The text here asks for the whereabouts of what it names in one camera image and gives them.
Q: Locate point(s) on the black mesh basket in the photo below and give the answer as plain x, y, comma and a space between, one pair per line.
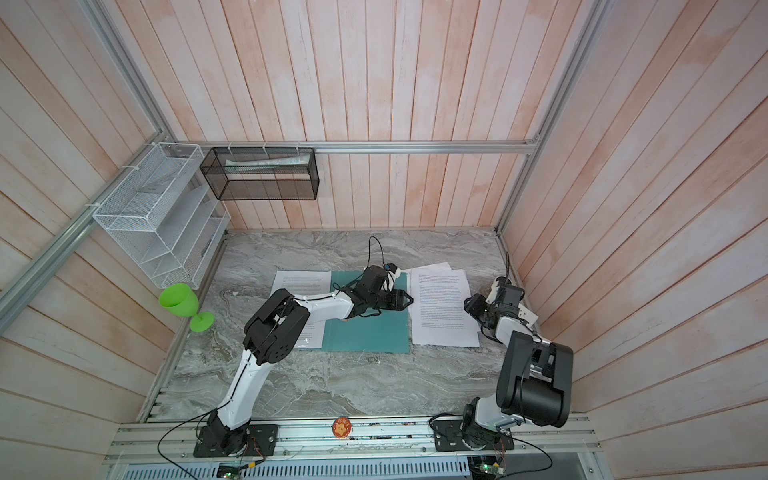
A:
261, 173

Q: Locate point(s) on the white wire mesh shelf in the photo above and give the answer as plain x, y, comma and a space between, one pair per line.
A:
170, 227

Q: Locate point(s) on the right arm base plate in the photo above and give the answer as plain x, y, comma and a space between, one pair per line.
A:
451, 435

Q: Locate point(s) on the green file folder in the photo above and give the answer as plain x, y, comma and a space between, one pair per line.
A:
377, 331

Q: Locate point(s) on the aluminium front rail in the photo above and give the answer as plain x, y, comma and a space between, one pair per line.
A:
370, 437

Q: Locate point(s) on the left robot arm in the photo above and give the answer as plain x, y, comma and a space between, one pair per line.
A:
272, 333

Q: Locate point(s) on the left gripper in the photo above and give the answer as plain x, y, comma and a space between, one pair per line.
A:
398, 297

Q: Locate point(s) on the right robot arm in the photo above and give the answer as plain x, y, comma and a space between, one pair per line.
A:
535, 380

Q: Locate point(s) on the green plastic goblet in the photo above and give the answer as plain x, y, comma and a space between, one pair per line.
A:
180, 300

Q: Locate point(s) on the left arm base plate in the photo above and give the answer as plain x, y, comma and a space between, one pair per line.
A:
216, 441

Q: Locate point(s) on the printed paper stack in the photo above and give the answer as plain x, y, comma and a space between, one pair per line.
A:
435, 266

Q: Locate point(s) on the white power socket cube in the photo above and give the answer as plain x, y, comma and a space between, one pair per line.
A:
526, 316

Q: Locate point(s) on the printed paper sheet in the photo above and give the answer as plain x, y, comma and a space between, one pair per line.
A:
306, 283
437, 313

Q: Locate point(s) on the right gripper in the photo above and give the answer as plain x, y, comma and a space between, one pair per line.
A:
474, 305

